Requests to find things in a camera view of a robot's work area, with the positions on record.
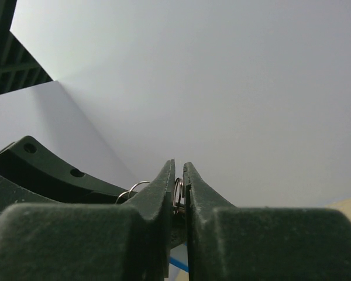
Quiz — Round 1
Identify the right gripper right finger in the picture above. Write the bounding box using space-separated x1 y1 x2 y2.
183 162 351 280

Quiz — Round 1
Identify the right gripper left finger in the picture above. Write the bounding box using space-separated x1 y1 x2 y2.
0 160 175 280

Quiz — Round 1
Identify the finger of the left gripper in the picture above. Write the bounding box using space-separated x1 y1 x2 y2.
0 175 58 214
0 136 136 204

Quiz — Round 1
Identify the large keyring with small rings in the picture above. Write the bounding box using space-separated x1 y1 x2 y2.
115 177 188 216

